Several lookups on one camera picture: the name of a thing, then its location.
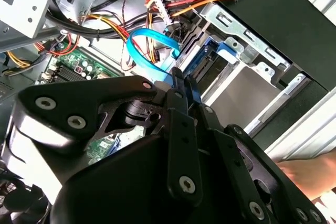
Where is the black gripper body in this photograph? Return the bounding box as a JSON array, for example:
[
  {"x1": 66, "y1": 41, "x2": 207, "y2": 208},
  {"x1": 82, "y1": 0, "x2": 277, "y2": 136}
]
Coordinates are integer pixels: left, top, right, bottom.
[{"x1": 49, "y1": 129, "x2": 248, "y2": 224}]

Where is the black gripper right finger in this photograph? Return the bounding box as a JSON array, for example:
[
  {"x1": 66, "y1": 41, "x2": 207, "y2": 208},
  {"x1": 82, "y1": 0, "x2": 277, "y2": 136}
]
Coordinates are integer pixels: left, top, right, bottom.
[{"x1": 184, "y1": 75, "x2": 329, "y2": 224}]

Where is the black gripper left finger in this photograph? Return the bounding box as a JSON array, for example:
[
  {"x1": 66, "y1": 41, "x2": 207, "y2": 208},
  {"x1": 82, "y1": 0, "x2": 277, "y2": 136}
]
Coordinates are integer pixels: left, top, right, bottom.
[{"x1": 13, "y1": 67, "x2": 204, "y2": 208}]

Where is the hard disk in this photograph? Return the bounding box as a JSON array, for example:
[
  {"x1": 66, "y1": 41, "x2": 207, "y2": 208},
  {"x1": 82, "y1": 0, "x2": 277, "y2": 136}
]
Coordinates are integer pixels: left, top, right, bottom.
[{"x1": 181, "y1": 37, "x2": 284, "y2": 132}]

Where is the blue data wire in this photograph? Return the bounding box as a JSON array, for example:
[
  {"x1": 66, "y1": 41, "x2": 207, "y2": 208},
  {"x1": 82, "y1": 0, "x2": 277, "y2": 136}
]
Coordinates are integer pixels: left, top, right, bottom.
[{"x1": 125, "y1": 28, "x2": 182, "y2": 88}]

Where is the person's hand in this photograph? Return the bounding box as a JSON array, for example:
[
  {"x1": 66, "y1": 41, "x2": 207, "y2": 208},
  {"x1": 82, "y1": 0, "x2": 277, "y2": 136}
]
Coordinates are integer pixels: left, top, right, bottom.
[{"x1": 277, "y1": 152, "x2": 336, "y2": 201}]

